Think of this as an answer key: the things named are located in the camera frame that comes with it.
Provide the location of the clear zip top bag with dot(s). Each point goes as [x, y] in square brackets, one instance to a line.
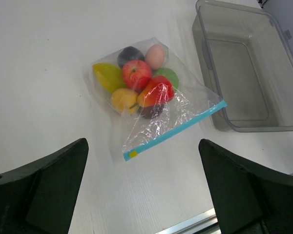
[128, 135]

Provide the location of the green toy fruit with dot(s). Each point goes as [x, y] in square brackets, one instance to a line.
[170, 75]

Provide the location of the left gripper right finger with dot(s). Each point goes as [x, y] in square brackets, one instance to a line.
[248, 198]

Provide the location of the dark purple toy mangosteen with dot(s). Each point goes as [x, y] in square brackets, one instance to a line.
[129, 53]

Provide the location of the clear grey plastic bin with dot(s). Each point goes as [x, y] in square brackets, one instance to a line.
[245, 58]

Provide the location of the pink toy peach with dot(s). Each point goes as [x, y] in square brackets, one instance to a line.
[155, 57]

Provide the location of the orange toy fruit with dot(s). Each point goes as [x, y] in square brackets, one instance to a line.
[124, 100]

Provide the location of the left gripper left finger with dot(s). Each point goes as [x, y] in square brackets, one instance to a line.
[40, 197]

